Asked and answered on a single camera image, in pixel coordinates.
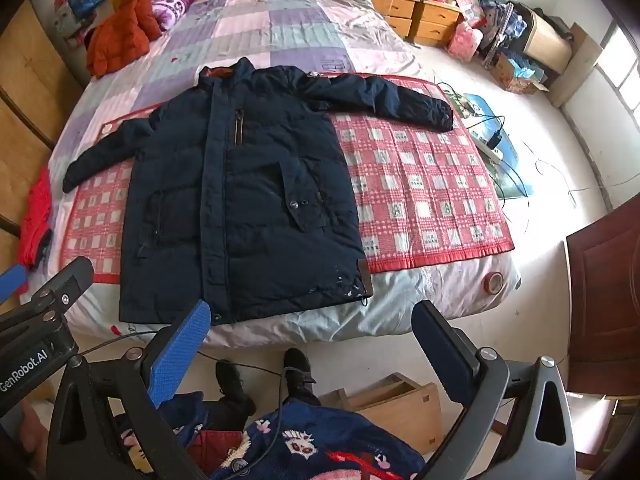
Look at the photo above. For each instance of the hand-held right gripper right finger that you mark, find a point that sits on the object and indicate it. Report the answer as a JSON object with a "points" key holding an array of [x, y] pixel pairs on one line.
{"points": [[440, 350]]}

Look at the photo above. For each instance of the brown wooden door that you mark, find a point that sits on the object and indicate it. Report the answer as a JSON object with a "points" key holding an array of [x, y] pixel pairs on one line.
{"points": [[605, 300]]}

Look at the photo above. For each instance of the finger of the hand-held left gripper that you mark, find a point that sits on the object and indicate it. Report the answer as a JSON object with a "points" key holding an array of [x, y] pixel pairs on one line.
{"points": [[11, 280], [65, 280]]}

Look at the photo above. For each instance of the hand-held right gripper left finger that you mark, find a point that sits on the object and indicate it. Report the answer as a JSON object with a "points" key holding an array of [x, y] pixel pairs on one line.
{"points": [[177, 360]]}

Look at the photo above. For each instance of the pink bag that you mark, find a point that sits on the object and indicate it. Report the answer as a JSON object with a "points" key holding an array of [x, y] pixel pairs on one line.
{"points": [[464, 41]]}

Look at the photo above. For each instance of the navy blue padded jacket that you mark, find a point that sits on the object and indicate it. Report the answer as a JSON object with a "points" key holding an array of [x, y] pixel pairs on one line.
{"points": [[250, 210]]}

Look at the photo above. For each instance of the wooden wardrobe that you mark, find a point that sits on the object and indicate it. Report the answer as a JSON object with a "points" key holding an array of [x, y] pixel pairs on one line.
{"points": [[25, 110]]}

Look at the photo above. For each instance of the heap of mixed clothes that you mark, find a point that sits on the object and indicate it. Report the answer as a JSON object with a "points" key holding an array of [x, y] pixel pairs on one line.
{"points": [[500, 20]]}

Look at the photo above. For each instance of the pastel patchwork bed sheet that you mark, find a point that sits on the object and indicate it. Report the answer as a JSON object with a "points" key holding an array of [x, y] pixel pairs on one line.
{"points": [[280, 30]]}

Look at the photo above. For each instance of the red tape roll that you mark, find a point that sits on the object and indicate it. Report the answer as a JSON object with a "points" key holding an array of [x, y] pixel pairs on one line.
{"points": [[495, 282]]}

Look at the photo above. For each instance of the orange-red padded jacket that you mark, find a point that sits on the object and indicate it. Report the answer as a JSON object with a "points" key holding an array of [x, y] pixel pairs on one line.
{"points": [[120, 35]]}

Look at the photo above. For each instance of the person's printed blue fleece clothing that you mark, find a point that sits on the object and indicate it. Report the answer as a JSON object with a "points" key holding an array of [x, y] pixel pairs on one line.
{"points": [[320, 445]]}

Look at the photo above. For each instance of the white power strip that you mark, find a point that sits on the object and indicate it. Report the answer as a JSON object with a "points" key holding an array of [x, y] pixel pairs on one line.
{"points": [[487, 150]]}

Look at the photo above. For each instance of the person's black shoe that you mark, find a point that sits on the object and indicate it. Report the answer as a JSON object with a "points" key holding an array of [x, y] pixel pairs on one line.
{"points": [[232, 385], [300, 375]]}

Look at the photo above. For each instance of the red checked blanket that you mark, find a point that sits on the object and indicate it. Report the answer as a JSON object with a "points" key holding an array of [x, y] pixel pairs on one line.
{"points": [[425, 185]]}

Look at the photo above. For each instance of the purple printed pillow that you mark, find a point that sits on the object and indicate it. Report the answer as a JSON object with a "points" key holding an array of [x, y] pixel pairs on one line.
{"points": [[172, 5]]}

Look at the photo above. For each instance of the flat cardboard sheet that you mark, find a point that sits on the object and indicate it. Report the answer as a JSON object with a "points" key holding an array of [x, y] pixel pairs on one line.
{"points": [[580, 60]]}

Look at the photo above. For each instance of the person's right black shoe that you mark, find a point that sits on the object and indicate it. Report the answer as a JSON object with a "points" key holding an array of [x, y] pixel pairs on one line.
{"points": [[300, 375]]}

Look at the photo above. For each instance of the wooden nightstand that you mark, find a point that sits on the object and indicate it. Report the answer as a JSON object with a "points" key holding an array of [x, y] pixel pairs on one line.
{"points": [[395, 12], [437, 22]]}

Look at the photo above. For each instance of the open cardboard box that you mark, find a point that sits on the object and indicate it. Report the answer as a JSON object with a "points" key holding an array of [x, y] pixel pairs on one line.
{"points": [[520, 75]]}

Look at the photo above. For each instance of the blue-green poster sheet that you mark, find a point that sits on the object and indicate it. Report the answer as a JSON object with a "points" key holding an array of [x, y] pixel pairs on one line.
{"points": [[510, 170]]}

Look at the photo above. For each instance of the window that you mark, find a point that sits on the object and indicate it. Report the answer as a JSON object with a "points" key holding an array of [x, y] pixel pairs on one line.
{"points": [[622, 60]]}

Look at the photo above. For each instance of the red cloth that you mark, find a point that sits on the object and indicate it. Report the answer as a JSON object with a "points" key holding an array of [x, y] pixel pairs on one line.
{"points": [[37, 220]]}

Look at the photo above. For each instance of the light wooden stool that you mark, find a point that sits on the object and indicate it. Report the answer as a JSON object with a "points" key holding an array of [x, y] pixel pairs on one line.
{"points": [[395, 410]]}

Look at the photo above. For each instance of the person's left black shoe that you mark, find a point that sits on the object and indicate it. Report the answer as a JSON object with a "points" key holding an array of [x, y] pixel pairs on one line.
{"points": [[232, 385]]}

